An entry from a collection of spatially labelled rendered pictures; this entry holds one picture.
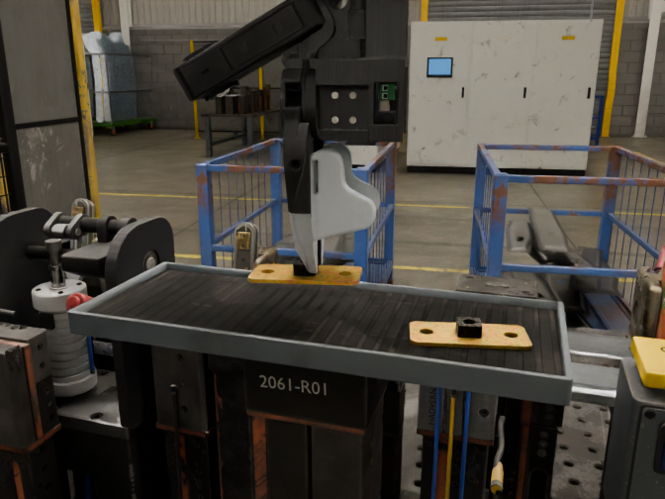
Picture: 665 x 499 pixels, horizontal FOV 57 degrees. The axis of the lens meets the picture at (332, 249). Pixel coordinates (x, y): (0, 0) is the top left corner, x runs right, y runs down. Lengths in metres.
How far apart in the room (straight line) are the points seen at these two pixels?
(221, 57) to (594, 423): 1.06
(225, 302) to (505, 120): 8.26
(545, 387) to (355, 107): 0.21
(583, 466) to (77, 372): 0.83
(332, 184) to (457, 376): 0.15
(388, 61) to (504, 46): 8.28
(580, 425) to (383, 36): 1.00
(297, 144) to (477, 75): 8.27
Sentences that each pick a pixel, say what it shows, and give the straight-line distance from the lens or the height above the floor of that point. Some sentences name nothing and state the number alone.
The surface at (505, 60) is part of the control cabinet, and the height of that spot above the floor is 1.50.
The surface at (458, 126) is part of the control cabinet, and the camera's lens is 8.67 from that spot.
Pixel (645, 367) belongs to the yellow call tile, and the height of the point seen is 1.16.
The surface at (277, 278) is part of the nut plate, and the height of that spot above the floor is 1.20.
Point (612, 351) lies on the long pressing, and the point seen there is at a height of 1.00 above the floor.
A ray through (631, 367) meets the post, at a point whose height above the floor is 1.14.
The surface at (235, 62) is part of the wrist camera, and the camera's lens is 0.44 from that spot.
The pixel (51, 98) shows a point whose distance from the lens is 4.34.
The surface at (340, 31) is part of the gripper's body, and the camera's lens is 0.43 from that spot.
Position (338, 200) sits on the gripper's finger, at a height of 1.26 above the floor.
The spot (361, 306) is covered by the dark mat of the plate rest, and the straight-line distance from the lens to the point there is 0.50.
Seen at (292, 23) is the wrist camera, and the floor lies 1.37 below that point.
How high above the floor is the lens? 1.34
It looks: 16 degrees down
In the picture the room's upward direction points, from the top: straight up
